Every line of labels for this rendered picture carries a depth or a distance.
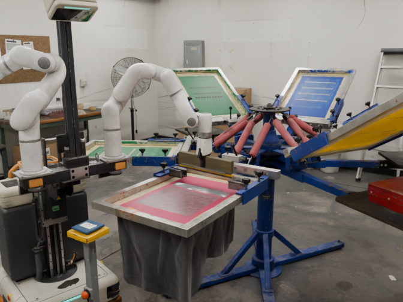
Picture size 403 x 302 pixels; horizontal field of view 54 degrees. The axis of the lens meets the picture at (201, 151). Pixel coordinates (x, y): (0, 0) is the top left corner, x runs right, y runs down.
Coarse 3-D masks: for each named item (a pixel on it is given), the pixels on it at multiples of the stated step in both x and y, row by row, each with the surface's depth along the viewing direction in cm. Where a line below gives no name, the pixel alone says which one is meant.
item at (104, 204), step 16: (208, 176) 245; (240, 176) 235; (128, 192) 212; (96, 208) 194; (112, 208) 188; (224, 208) 189; (144, 224) 178; (160, 224) 172; (176, 224) 169; (192, 224) 169
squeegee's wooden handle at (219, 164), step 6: (180, 156) 232; (186, 156) 229; (192, 156) 227; (210, 156) 222; (180, 162) 232; (186, 162) 230; (192, 162) 227; (198, 162) 225; (210, 162) 220; (216, 162) 218; (222, 162) 216; (228, 162) 214; (210, 168) 221; (216, 168) 219; (222, 168) 217; (228, 168) 214
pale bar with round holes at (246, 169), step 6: (234, 162) 245; (234, 168) 243; (240, 168) 239; (246, 168) 237; (252, 168) 235; (258, 168) 233; (264, 168) 233; (270, 168) 233; (252, 174) 236; (264, 174) 231; (270, 174) 229; (276, 174) 227
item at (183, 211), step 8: (216, 184) 232; (224, 184) 232; (200, 192) 218; (232, 192) 218; (184, 200) 206; (192, 200) 206; (200, 200) 206; (208, 200) 206; (216, 200) 206; (168, 208) 196; (176, 208) 196; (184, 208) 196; (192, 208) 196; (200, 208) 196; (208, 208) 196; (160, 216) 186; (168, 216) 186; (176, 216) 186; (184, 216) 186; (192, 216) 186
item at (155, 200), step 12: (180, 180) 238; (192, 180) 238; (204, 180) 238; (156, 192) 218; (168, 192) 218; (180, 192) 218; (192, 192) 218; (132, 204) 201; (144, 204) 201; (156, 204) 200; (168, 204) 200
